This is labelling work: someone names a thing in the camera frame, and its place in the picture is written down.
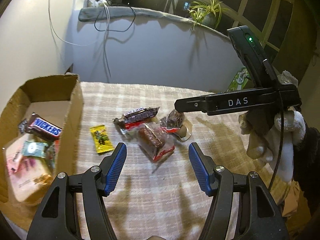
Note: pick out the brown cardboard box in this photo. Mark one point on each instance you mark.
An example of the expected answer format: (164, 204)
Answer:
(59, 100)

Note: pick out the yellow candy packet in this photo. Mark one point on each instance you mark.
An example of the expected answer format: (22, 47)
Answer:
(101, 139)

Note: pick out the dark small Snickers bar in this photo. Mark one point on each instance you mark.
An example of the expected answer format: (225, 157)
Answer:
(135, 117)

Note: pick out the teal candy packet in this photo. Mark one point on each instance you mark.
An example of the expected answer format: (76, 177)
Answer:
(34, 149)

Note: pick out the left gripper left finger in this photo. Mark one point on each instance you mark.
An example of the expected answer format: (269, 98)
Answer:
(57, 217)

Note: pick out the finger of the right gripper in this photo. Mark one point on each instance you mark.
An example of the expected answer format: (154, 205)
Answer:
(195, 104)

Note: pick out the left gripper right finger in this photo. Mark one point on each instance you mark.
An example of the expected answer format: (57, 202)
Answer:
(258, 215)

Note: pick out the large Snickers bar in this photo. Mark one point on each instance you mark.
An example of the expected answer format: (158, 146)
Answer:
(42, 128)

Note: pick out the potted spider plant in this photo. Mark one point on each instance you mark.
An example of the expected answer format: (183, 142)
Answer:
(207, 14)

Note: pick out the pink white snack pouch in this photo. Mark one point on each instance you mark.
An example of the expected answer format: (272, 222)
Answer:
(28, 177)

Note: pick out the green cartoon bag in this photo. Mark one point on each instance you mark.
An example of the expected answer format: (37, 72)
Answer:
(240, 80)

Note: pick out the checkered beige tablecloth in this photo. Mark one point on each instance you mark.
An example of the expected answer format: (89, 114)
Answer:
(163, 198)

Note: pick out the clear red cake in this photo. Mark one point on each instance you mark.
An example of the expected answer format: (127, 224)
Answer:
(154, 141)

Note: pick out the white cabinet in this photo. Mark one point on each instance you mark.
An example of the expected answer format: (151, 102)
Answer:
(35, 41)

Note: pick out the grey windowsill cushion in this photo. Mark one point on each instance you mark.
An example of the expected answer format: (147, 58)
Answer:
(92, 14)

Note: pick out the white power strip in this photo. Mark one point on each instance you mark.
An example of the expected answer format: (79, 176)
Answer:
(96, 3)

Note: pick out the small black snack packet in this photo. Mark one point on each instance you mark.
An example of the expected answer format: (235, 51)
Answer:
(22, 125)

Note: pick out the white gloved right hand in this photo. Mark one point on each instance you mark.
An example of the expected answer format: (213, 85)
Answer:
(264, 140)

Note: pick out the light tripod stand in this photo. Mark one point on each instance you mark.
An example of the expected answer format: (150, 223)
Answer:
(170, 4)

